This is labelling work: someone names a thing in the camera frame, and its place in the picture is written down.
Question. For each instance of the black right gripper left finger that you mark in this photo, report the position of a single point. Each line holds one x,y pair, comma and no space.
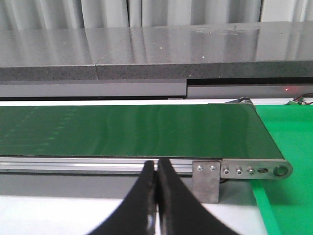
136,215

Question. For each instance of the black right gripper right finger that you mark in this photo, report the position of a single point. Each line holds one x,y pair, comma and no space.
180,212

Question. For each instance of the steel conveyor end plate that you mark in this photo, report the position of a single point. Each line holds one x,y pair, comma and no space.
268,169

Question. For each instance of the green conveyor belt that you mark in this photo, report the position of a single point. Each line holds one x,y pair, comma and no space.
207,130

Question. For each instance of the bright green mat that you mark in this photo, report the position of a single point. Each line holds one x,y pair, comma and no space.
286,202

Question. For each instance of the grey cabinet front panel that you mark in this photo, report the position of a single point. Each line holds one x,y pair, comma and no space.
212,88

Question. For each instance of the grey stone countertop slab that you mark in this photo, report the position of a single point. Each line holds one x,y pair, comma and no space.
242,50

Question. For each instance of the white pleated curtain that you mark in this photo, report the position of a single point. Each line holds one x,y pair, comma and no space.
55,14

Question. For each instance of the steel conveyor mounting bracket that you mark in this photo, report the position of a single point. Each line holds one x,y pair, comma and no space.
206,181

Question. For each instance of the aluminium conveyor side rail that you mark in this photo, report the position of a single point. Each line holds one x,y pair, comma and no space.
73,165

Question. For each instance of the small wired circuit board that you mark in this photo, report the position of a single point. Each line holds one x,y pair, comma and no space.
301,100

